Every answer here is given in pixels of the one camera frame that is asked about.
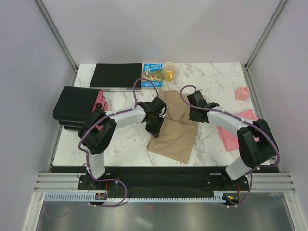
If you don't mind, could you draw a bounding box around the aluminium front rail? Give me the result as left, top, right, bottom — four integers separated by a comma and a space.
34, 173, 296, 193

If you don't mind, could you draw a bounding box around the blue treehouse book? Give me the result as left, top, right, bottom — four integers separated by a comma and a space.
141, 63, 163, 90

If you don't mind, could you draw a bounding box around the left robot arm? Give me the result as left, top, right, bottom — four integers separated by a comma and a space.
78, 97, 168, 189

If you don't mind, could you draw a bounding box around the right aluminium frame post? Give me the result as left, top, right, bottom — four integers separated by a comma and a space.
244, 0, 289, 70

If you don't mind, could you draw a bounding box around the beige t shirt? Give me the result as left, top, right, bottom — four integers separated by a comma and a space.
148, 90, 198, 164

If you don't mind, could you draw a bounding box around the white cable duct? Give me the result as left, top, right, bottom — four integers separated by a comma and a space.
44, 192, 227, 203

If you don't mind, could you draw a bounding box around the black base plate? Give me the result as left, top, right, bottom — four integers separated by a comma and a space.
78, 166, 249, 198

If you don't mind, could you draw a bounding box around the black notebook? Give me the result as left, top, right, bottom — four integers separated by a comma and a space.
90, 63, 142, 92

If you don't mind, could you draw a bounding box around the aluminium frame post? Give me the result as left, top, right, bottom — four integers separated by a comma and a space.
244, 0, 289, 70
33, 0, 78, 73

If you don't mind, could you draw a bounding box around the pink cube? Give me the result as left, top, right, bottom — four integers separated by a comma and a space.
235, 86, 250, 101

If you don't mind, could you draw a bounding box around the pink folded t shirt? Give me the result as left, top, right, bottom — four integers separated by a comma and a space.
217, 109, 257, 152

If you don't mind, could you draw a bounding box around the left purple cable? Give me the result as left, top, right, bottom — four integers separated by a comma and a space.
44, 77, 159, 219

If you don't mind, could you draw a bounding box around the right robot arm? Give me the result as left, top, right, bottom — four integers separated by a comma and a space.
187, 91, 278, 190

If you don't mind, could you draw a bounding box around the black pink drawer unit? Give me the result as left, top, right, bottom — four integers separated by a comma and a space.
52, 86, 108, 130

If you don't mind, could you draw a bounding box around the yellow mug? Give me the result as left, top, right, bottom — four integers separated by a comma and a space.
162, 62, 175, 81

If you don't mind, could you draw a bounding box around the left aluminium frame post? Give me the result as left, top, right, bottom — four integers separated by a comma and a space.
33, 0, 78, 73

